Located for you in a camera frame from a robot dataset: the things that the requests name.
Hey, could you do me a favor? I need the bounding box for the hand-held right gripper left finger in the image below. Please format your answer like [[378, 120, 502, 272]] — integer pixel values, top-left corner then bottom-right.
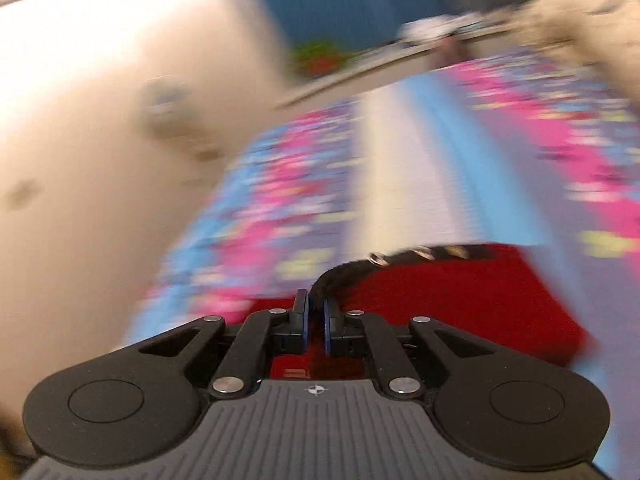
[[136, 288, 310, 400]]

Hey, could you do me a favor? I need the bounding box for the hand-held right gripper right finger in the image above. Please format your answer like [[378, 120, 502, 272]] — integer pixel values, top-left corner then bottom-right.
[[320, 297, 501, 400]]

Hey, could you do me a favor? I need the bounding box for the red knit sweater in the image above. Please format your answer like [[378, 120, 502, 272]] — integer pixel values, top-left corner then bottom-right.
[[245, 242, 598, 382]]

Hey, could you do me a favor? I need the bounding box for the pile of white clothes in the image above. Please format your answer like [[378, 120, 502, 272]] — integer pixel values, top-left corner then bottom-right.
[[399, 16, 482, 45]]

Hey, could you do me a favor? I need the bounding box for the colourful floral striped bedsheet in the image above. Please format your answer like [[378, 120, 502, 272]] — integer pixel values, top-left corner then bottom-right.
[[125, 55, 640, 411]]

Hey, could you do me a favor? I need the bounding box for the white standing fan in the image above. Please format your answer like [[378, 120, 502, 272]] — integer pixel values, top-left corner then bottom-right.
[[139, 76, 227, 162]]

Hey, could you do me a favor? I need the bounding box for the white window sill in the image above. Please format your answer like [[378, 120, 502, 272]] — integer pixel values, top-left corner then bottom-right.
[[275, 22, 516, 109]]

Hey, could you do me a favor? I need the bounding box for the green plant in red pot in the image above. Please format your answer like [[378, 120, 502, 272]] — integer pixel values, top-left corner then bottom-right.
[[291, 39, 352, 79]]

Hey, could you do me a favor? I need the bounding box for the pink and black cloth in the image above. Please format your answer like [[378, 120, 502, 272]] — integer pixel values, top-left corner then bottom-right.
[[441, 35, 474, 67]]

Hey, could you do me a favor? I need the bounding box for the blue window curtain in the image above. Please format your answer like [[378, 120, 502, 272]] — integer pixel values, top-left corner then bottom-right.
[[245, 0, 446, 56]]

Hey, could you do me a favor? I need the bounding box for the star print cream pillow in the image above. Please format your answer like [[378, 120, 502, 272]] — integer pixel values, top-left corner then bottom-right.
[[510, 0, 640, 67]]

